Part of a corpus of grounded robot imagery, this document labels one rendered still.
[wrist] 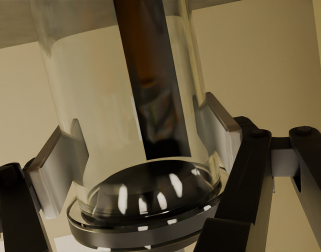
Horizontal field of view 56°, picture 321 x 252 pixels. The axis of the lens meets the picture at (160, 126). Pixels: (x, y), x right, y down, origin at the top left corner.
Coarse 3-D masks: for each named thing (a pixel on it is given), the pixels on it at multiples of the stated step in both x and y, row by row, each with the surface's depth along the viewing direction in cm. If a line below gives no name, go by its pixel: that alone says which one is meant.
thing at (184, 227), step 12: (216, 204) 16; (204, 216) 15; (72, 228) 17; (156, 228) 15; (168, 228) 15; (180, 228) 15; (192, 228) 15; (84, 240) 16; (96, 240) 15; (108, 240) 15; (120, 240) 15; (132, 240) 15; (144, 240) 15; (156, 240) 15; (168, 240) 15
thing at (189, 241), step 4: (196, 236) 17; (184, 240) 16; (188, 240) 16; (192, 240) 17; (196, 240) 17; (172, 244) 16; (176, 244) 16; (180, 244) 16; (184, 244) 17; (188, 244) 17; (156, 248) 16; (160, 248) 16; (164, 248) 16; (168, 248) 16; (172, 248) 16; (176, 248) 17; (180, 248) 17
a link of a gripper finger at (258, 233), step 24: (240, 144) 13; (264, 144) 13; (240, 168) 11; (264, 168) 11; (240, 192) 10; (264, 192) 11; (216, 216) 9; (240, 216) 9; (264, 216) 11; (216, 240) 8; (240, 240) 7; (264, 240) 11
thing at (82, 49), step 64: (64, 0) 14; (128, 0) 14; (64, 64) 15; (128, 64) 14; (192, 64) 16; (64, 128) 16; (128, 128) 15; (192, 128) 16; (128, 192) 15; (192, 192) 16
